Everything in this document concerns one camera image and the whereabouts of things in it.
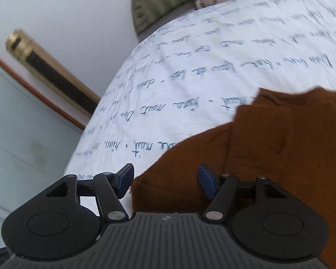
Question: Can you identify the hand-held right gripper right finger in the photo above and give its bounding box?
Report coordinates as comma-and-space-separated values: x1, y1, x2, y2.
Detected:
197, 164, 288, 224

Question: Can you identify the white script-print bed sheet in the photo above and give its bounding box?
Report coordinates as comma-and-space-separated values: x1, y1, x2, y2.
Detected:
63, 0, 336, 202

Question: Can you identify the brown garment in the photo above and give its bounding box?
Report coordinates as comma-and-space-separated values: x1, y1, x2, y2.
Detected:
131, 87, 336, 269

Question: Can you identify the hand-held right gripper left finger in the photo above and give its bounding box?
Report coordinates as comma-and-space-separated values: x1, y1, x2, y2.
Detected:
45, 163, 135, 224

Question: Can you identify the glass door with orange trim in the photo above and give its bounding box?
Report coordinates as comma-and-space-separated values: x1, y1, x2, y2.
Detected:
0, 48, 86, 225

